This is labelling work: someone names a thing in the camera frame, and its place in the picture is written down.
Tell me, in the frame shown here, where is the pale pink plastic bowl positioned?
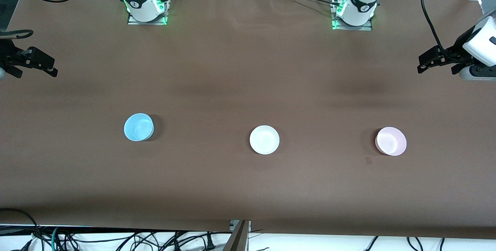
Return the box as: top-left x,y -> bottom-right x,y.
375,127 -> 407,156

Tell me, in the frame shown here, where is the grey metal post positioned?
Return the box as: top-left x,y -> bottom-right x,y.
223,220 -> 251,251

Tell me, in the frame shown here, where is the white plastic bowl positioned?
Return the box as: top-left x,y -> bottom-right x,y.
250,125 -> 280,155

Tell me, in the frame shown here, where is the light blue plastic bowl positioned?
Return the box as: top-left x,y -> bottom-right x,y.
124,113 -> 155,142

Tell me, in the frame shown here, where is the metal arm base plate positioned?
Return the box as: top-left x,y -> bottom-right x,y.
332,0 -> 373,31
127,0 -> 168,26

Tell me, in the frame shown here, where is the thick black looped cable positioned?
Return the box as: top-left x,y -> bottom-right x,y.
0,208 -> 41,251

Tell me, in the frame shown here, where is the brown table cover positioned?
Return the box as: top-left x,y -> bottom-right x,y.
0,0 -> 496,240

